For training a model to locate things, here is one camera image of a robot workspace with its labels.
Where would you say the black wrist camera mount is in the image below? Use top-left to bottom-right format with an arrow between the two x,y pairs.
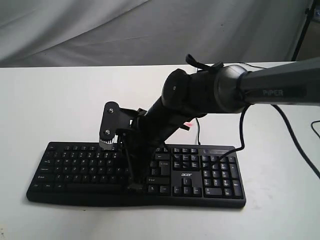
99,101 -> 138,151

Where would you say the grey backdrop cloth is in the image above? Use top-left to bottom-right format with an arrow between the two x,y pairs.
0,0 -> 312,67

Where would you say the black tripod stand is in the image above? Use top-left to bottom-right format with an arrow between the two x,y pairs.
291,0 -> 317,62

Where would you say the black cable loop right edge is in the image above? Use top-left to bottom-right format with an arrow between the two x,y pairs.
310,120 -> 320,139

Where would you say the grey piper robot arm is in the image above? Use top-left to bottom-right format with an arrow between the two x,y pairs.
121,55 -> 320,190

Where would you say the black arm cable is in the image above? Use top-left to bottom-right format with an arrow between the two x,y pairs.
172,103 -> 320,176

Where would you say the black keyboard cable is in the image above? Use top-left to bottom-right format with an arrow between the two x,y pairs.
195,118 -> 202,146

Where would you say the black acer keyboard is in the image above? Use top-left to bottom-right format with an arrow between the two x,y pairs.
26,142 -> 246,209

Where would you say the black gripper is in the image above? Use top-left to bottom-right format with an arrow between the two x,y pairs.
117,107 -> 167,193

